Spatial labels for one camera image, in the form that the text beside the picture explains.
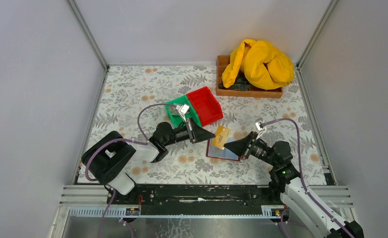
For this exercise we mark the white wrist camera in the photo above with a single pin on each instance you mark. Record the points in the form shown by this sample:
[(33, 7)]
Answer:
[(182, 110), (261, 127)]

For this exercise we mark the green plastic bin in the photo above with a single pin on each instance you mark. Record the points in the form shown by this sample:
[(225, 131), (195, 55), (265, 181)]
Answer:
[(175, 118)]

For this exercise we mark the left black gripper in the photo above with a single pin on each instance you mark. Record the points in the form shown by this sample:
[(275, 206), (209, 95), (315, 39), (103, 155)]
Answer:
[(191, 132)]

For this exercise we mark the red leather card holder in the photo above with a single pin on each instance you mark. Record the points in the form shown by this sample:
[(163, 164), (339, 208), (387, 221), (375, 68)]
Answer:
[(217, 153)]

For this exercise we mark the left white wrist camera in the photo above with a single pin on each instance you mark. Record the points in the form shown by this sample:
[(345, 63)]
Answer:
[(182, 110)]

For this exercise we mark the dark green item in tray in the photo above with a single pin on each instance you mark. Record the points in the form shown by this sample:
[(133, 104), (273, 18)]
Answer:
[(240, 84)]

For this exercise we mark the yellow cloth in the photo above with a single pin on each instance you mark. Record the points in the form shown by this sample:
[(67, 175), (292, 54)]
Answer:
[(263, 65)]

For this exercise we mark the wooden tray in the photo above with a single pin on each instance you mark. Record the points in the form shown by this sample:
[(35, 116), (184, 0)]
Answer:
[(222, 63)]

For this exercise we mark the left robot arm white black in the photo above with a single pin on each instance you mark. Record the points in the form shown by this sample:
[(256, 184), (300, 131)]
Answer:
[(106, 160)]

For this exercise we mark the gold credit card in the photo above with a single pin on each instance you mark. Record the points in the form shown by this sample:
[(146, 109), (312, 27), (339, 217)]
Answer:
[(221, 138)]

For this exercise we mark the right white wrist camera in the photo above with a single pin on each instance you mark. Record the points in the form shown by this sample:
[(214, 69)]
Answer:
[(261, 127)]

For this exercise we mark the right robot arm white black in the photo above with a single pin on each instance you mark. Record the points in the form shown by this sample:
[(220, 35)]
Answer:
[(288, 184)]

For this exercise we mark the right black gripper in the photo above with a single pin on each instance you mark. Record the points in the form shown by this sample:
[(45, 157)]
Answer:
[(249, 147)]

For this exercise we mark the red plastic bin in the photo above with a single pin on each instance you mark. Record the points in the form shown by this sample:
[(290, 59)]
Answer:
[(205, 105)]

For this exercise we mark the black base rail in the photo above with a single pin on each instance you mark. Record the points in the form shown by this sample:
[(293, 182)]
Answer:
[(176, 199)]

